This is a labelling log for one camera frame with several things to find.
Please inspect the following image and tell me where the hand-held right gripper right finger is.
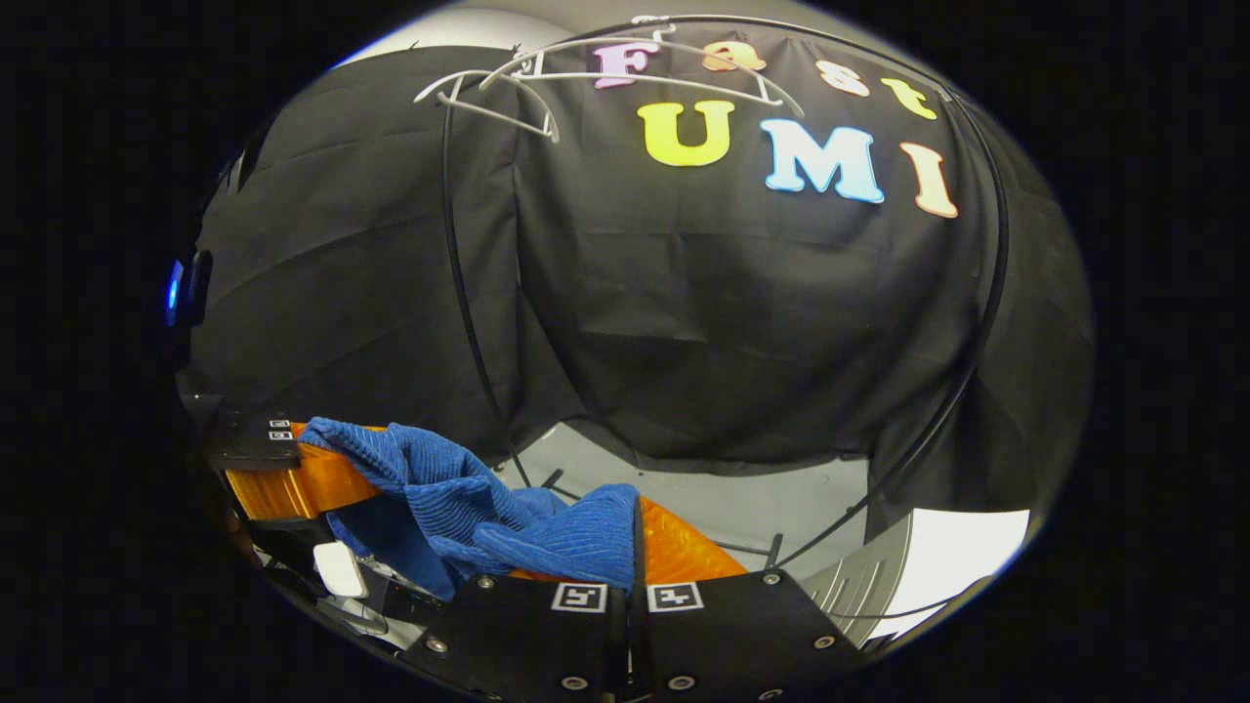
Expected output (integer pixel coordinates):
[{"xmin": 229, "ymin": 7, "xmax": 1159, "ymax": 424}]
[{"xmin": 630, "ymin": 496, "xmax": 866, "ymax": 703}]

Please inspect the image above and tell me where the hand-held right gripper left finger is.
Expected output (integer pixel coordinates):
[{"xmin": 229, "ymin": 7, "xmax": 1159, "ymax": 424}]
[{"xmin": 400, "ymin": 569, "xmax": 627, "ymax": 703}]

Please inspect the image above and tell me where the blue corduroy jacket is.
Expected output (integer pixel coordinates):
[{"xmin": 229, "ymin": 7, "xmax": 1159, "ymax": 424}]
[{"xmin": 298, "ymin": 417, "xmax": 643, "ymax": 601}]

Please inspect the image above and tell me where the black metal clothes rack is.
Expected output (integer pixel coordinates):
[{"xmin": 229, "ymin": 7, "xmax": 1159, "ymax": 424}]
[{"xmin": 439, "ymin": 15, "xmax": 1012, "ymax": 574}]

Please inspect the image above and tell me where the white plastic hanger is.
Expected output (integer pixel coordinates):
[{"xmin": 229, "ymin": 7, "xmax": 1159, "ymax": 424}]
[
  {"xmin": 414, "ymin": 66, "xmax": 563, "ymax": 145},
  {"xmin": 479, "ymin": 15, "xmax": 808, "ymax": 119}
]

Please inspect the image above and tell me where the white flat board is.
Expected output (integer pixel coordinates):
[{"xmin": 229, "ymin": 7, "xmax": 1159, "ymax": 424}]
[{"xmin": 801, "ymin": 508, "xmax": 1032, "ymax": 645}]

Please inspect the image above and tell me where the black backdrop cloth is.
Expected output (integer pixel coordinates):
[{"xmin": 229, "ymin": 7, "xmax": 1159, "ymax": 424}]
[{"xmin": 181, "ymin": 20, "xmax": 1095, "ymax": 518}]

